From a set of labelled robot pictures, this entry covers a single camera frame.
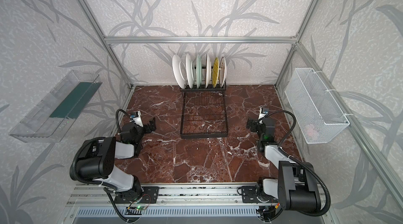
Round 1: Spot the aluminium cage frame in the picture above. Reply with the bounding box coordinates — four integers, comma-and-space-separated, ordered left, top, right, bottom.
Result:
76, 0, 403, 207

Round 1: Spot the clear plastic wall bin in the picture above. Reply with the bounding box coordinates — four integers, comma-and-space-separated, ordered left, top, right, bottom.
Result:
9, 70, 102, 143

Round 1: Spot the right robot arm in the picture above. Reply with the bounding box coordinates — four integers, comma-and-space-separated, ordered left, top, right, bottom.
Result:
242, 107, 331, 220

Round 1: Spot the black wire dish rack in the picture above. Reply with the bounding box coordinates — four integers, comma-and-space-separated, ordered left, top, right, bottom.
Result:
179, 68, 229, 139

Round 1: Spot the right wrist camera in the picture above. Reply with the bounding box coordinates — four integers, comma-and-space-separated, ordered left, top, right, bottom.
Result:
258, 107, 270, 120

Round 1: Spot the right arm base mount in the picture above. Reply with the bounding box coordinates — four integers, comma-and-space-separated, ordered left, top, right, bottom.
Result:
237, 185, 268, 204

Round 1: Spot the large white orange sunburst plate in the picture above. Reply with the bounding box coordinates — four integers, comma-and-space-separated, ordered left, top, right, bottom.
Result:
205, 54, 212, 89

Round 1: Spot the mint green flower plate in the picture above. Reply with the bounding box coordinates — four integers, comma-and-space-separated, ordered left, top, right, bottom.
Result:
196, 56, 202, 89

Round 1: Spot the yellow green woven plate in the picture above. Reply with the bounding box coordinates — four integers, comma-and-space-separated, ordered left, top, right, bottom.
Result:
212, 57, 219, 88

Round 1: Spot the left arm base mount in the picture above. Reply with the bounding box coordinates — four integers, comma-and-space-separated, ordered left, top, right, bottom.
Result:
114, 186, 160, 204

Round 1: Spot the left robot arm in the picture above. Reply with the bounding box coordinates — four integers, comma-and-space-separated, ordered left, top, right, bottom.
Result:
69, 109, 156, 198

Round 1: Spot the white wire mesh basket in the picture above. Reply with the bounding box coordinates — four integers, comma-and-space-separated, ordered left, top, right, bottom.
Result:
285, 68, 350, 144

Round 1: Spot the white plate green lettered rim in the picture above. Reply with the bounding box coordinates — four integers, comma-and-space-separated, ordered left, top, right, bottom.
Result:
186, 54, 195, 89

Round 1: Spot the small white orange sunburst plate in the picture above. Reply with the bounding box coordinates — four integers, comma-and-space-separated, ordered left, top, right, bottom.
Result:
219, 56, 227, 88

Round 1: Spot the pink object in basket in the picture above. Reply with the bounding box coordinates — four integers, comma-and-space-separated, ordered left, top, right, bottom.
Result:
305, 124, 319, 141

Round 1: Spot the aluminium front rail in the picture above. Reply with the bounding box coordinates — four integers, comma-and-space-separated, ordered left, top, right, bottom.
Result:
65, 182, 331, 207

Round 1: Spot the white plate grey flower outline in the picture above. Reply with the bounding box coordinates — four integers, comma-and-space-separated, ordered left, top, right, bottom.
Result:
172, 54, 186, 89

